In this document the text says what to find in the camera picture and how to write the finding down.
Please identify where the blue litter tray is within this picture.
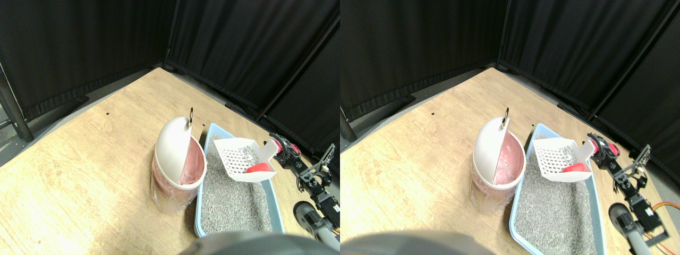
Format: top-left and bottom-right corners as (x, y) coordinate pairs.
(194, 123), (285, 238)
(509, 123), (607, 255)

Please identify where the orange wire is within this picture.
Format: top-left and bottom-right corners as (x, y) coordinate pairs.
(645, 201), (680, 255)

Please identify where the white bin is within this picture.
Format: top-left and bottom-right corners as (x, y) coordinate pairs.
(470, 108), (527, 216)
(150, 108), (207, 216)

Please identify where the black curtain stand pole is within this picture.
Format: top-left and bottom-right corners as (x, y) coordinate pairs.
(258, 13), (340, 121)
(494, 0), (514, 70)
(587, 13), (680, 122)
(162, 0), (182, 70)

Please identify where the white scoop with red handle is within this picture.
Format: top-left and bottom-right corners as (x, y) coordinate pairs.
(213, 135), (301, 183)
(533, 134), (620, 183)

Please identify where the grey stand pole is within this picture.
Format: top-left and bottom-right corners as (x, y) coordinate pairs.
(340, 109), (358, 142)
(0, 61), (33, 142)

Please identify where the black bracket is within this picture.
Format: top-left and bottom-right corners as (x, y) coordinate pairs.
(307, 143), (337, 174)
(624, 144), (652, 176)

